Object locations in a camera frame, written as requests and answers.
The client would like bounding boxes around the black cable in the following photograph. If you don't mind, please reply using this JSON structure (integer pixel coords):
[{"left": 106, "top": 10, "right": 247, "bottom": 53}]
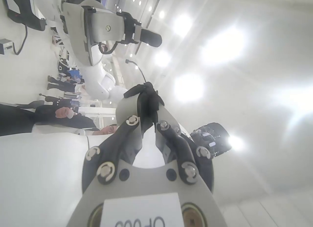
[
  {"left": 98, "top": 42, "right": 121, "bottom": 55},
  {"left": 12, "top": 24, "right": 28, "bottom": 55}
]

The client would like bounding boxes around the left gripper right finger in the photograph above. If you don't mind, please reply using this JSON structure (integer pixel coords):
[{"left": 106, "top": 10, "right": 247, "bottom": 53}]
[{"left": 149, "top": 88, "right": 215, "bottom": 194}]

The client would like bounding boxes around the thin black zip tie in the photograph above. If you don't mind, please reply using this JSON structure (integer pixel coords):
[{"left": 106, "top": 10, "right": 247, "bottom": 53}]
[{"left": 125, "top": 59, "right": 153, "bottom": 91}]

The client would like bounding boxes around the robot body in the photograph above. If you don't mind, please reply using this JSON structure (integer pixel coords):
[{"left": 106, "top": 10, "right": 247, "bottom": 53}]
[{"left": 0, "top": 122, "right": 232, "bottom": 227}]

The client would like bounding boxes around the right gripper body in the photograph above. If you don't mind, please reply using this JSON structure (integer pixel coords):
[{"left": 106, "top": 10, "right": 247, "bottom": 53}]
[{"left": 62, "top": 0, "right": 126, "bottom": 67}]

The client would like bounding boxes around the person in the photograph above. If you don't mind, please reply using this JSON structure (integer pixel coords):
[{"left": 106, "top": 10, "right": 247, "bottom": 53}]
[
  {"left": 0, "top": 101, "right": 98, "bottom": 133},
  {"left": 32, "top": 124, "right": 119, "bottom": 137},
  {"left": 47, "top": 82, "right": 85, "bottom": 93},
  {"left": 47, "top": 73, "right": 82, "bottom": 83}
]

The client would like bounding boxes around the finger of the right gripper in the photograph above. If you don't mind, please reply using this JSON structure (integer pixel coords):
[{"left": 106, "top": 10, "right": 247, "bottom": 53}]
[{"left": 116, "top": 11, "right": 163, "bottom": 48}]

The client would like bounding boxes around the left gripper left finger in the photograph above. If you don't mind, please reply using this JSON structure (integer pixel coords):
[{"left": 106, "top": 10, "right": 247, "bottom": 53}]
[{"left": 81, "top": 83, "right": 147, "bottom": 192}]

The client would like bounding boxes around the small grey box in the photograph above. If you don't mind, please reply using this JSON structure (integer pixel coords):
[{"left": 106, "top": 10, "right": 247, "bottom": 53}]
[{"left": 0, "top": 38, "right": 13, "bottom": 55}]

